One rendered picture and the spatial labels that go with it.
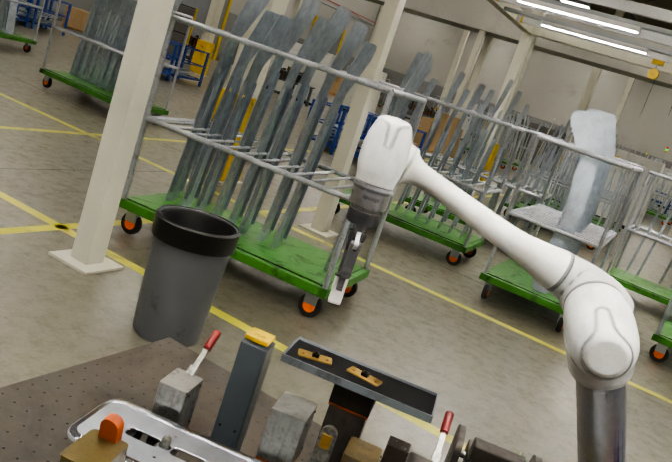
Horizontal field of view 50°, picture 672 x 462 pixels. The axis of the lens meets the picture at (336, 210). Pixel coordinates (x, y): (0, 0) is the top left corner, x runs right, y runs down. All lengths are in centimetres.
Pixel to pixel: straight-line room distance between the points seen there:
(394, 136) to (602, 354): 61
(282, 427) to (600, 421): 66
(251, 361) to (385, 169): 56
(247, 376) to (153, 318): 253
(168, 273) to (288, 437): 265
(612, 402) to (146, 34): 388
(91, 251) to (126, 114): 96
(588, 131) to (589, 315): 624
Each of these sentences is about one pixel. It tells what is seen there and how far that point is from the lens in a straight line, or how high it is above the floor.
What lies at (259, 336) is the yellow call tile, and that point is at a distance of 177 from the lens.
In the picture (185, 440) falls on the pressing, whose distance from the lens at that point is 161.
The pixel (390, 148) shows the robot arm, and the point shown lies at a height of 169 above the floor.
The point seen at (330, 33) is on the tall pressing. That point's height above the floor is 201.
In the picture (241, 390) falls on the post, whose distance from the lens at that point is 180.
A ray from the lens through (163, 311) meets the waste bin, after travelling 424.
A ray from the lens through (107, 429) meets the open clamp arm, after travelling 142.
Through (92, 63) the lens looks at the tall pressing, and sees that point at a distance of 1239.
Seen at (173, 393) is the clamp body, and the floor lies 105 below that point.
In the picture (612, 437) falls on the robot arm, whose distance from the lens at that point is 170.
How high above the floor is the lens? 183
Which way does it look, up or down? 11 degrees down
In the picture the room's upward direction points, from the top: 19 degrees clockwise
